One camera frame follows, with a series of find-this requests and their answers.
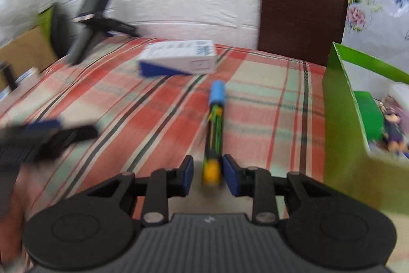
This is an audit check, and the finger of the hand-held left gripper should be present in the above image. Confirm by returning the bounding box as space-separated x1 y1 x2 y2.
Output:
0 119 98 165

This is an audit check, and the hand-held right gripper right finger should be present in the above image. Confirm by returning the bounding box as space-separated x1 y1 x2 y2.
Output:
222 154 334 225

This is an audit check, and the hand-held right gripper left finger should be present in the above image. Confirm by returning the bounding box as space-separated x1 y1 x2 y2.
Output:
86 155 194 226

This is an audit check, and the green yellow marker pen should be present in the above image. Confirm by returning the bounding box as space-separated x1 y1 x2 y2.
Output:
201 80 227 188

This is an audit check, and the green cardboard box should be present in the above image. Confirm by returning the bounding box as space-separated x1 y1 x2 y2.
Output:
322 42 409 216

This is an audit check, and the small green box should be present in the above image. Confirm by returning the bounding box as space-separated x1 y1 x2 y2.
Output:
354 91 386 143

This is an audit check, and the keychain figure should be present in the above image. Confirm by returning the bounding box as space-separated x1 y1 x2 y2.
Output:
380 99 409 152

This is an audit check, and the plaid blanket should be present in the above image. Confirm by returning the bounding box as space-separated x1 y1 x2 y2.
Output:
0 36 330 262

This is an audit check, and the brown cardboard box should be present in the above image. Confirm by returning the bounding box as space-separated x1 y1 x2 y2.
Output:
0 24 60 92

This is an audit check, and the white and blue carton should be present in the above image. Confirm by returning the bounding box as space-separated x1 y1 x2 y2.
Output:
137 39 218 78

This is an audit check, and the black device stand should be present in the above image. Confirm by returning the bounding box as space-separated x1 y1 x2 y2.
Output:
50 0 140 66

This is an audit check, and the white plastic bag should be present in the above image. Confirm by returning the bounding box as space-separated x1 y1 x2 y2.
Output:
0 0 47 45

